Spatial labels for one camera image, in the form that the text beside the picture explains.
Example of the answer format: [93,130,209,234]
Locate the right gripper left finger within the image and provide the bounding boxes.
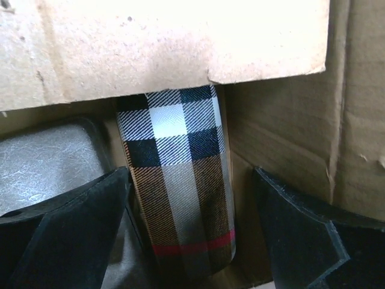
[1,167,131,288]

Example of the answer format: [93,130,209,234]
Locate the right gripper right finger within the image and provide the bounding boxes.
[253,167,384,288]

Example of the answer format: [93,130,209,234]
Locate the brown cardboard express box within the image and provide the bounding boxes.
[1,1,384,288]

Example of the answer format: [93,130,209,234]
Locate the plaid pattern glasses case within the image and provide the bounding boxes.
[116,85,236,279]

